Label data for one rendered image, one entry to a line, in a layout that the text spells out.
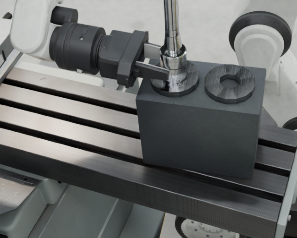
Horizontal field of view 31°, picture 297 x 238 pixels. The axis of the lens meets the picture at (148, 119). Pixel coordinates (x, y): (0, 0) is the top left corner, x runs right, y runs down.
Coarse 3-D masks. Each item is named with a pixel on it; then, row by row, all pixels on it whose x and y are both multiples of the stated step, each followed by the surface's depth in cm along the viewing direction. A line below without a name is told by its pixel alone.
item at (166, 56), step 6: (162, 48) 94; (180, 48) 94; (186, 48) 94; (162, 54) 93; (168, 54) 93; (174, 54) 93; (180, 54) 92; (186, 54) 93; (168, 60) 92; (174, 60) 92; (180, 60) 93
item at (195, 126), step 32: (160, 64) 100; (192, 64) 99; (224, 64) 99; (160, 96) 96; (192, 96) 96; (224, 96) 93; (256, 96) 95; (160, 128) 101; (192, 128) 98; (224, 128) 96; (256, 128) 94; (160, 160) 108; (192, 160) 105; (224, 160) 103
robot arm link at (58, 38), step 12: (60, 12) 99; (72, 12) 99; (60, 24) 100; (72, 24) 98; (48, 36) 97; (60, 36) 96; (48, 48) 98; (60, 48) 96; (48, 60) 102; (60, 60) 97
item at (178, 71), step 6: (162, 60) 94; (186, 60) 94; (162, 66) 95; (168, 66) 93; (174, 66) 93; (180, 66) 94; (186, 66) 95; (174, 72) 94; (180, 72) 95; (186, 72) 96; (174, 78) 95; (180, 78) 96
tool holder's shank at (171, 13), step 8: (168, 0) 85; (176, 0) 85; (168, 8) 86; (176, 8) 86; (168, 16) 87; (176, 16) 87; (168, 24) 88; (176, 24) 88; (168, 32) 89; (176, 32) 89; (168, 40) 91; (176, 40) 90; (168, 48) 92; (176, 48) 91
